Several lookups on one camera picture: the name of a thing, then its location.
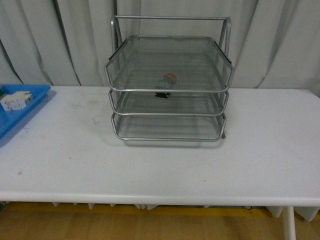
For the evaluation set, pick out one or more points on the white curtain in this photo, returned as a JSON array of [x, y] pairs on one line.
[[273, 44]]

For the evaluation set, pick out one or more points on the silver mesh letter rack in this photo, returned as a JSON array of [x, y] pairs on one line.
[[195, 109]]

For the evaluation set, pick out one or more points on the red emergency stop button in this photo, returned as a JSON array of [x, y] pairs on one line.
[[168, 81]]

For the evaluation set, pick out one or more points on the blue plastic tray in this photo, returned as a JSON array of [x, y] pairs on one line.
[[11, 122]]

